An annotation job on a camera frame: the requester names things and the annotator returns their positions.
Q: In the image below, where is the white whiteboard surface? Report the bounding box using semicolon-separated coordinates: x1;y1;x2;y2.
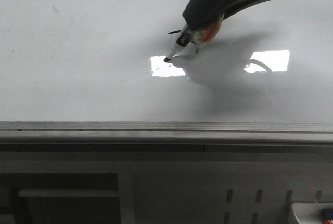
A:
1;0;332;123

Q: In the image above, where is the grey aluminium whiteboard frame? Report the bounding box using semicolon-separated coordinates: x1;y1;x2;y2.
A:
1;121;332;154

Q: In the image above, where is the white box lower right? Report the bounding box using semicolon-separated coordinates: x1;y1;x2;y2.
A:
288;202;332;224

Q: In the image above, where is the white black whiteboard marker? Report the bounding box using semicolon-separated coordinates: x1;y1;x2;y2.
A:
163;24;193;62

